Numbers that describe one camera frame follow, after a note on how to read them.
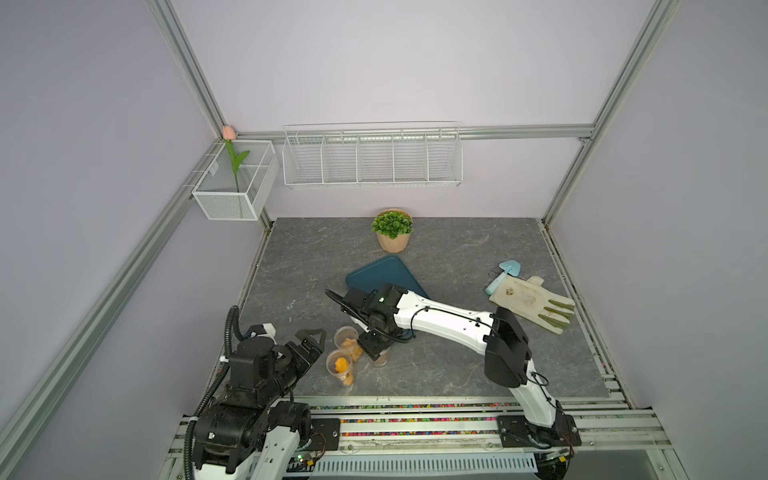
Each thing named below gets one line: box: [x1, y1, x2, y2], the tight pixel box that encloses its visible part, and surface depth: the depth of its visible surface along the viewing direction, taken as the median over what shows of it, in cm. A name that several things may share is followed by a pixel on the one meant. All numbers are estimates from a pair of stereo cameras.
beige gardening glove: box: [489, 275, 576, 335], surface depth 99 cm
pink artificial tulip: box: [222, 125, 250, 193], surface depth 92 cm
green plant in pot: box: [371, 208, 414, 254], surface depth 101 cm
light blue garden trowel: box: [485, 260, 521, 295], surface depth 106 cm
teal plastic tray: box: [346, 256, 430, 298], surface depth 108 cm
